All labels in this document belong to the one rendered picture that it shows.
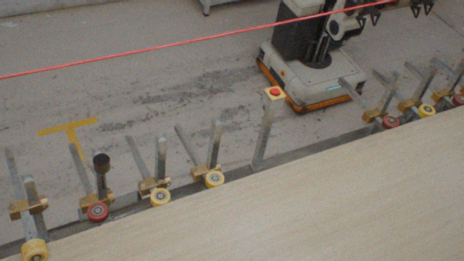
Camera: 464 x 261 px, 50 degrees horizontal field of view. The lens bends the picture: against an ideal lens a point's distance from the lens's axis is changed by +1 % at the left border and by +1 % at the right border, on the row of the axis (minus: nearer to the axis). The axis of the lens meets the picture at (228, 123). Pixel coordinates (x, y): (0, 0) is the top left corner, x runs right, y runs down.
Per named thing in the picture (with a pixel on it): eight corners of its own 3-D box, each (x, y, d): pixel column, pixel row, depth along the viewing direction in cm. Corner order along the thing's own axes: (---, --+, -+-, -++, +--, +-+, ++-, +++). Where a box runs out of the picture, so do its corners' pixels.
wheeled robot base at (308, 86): (253, 63, 408) (258, 39, 390) (315, 48, 433) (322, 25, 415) (295, 117, 369) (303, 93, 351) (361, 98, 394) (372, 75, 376)
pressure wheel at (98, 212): (86, 220, 202) (84, 204, 193) (106, 214, 205) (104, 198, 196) (92, 236, 197) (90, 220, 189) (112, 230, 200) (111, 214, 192)
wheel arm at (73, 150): (68, 149, 222) (67, 143, 219) (75, 147, 224) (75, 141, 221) (96, 227, 197) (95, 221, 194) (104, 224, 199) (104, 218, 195)
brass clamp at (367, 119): (360, 117, 263) (363, 110, 259) (380, 111, 268) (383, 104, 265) (367, 125, 260) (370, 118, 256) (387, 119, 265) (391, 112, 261)
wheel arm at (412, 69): (402, 66, 300) (404, 61, 297) (406, 65, 301) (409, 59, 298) (453, 114, 275) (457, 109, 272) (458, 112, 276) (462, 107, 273)
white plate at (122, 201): (79, 221, 212) (77, 208, 205) (137, 201, 222) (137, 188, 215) (79, 222, 211) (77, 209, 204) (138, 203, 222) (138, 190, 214)
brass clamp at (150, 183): (137, 187, 214) (137, 180, 211) (166, 177, 220) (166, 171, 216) (142, 198, 211) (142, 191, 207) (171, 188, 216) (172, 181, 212)
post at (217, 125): (202, 188, 237) (212, 119, 203) (209, 185, 239) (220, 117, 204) (205, 193, 235) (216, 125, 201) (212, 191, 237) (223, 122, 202)
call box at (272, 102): (260, 101, 213) (264, 88, 207) (274, 98, 216) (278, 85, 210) (268, 112, 209) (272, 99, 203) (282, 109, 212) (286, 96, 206)
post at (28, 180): (40, 244, 209) (20, 174, 175) (49, 241, 210) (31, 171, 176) (42, 251, 207) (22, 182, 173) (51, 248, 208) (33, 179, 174)
